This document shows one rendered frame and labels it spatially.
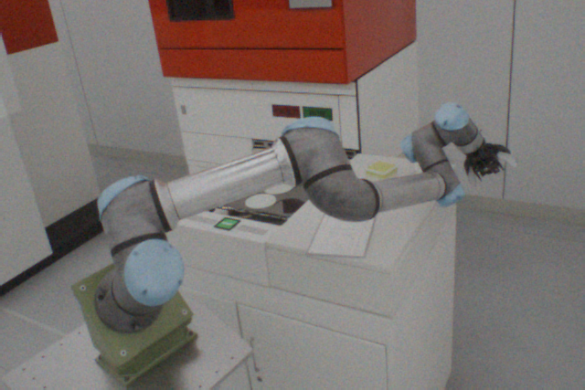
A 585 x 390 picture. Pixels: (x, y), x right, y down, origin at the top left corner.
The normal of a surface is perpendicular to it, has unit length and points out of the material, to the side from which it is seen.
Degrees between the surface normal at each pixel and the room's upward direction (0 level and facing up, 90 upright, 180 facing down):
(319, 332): 90
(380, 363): 90
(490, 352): 0
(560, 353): 0
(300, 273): 90
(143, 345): 48
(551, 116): 90
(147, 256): 56
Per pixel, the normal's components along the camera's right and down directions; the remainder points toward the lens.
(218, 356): -0.10, -0.91
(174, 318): 0.49, -0.46
